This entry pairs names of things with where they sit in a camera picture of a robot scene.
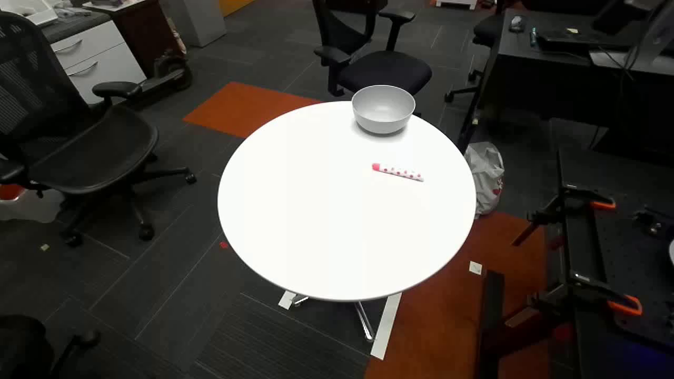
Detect black padded office chair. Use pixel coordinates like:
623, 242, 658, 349
312, 0, 433, 102

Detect black robot mounting stand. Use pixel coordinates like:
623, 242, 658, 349
476, 146, 674, 379

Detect white papers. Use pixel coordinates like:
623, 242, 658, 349
0, 0, 58, 27

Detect black keyboard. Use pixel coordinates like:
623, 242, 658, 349
535, 29, 634, 54

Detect grey round bowl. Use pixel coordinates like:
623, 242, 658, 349
350, 82, 417, 137

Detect black chair with armrest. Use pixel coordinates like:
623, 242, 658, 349
0, 314, 103, 379

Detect black clamp with orange handle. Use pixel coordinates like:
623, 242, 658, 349
512, 184, 618, 248
527, 272, 647, 323

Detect white box with red patch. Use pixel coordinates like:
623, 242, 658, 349
0, 185, 67, 226

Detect grey cabinet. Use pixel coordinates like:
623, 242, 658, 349
159, 0, 227, 49

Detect white plastic bag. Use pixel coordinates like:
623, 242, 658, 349
463, 139, 507, 218

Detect metal table legs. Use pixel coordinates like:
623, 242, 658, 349
275, 287, 407, 364

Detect white drawer cabinet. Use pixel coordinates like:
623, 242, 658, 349
48, 19, 148, 108

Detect black mesh office chair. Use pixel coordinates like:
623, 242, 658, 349
0, 9, 198, 248

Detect black office desk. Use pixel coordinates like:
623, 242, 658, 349
458, 7, 674, 150

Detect dark brown desk panel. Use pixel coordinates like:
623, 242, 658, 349
112, 0, 189, 80

